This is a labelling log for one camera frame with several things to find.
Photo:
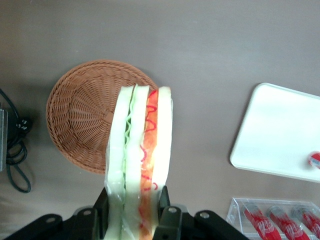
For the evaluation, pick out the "beige plastic tray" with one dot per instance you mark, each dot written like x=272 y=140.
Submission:
x=275 y=130

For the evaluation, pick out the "red cola bottle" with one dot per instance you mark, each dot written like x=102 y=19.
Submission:
x=287 y=225
x=310 y=221
x=260 y=225

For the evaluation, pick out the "round brown wicker basket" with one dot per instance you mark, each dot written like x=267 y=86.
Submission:
x=82 y=112

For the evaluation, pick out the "clear acrylic bottle rack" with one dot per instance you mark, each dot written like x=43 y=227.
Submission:
x=236 y=212

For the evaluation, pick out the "black power plug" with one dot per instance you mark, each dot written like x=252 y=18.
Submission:
x=23 y=126

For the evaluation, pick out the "triangle sandwich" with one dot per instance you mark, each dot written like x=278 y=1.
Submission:
x=135 y=150

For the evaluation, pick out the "small red lidded cup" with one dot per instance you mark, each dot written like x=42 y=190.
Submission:
x=315 y=160

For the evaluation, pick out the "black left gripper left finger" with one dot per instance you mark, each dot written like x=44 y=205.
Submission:
x=101 y=215

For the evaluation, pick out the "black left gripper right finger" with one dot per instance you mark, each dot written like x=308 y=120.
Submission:
x=168 y=222

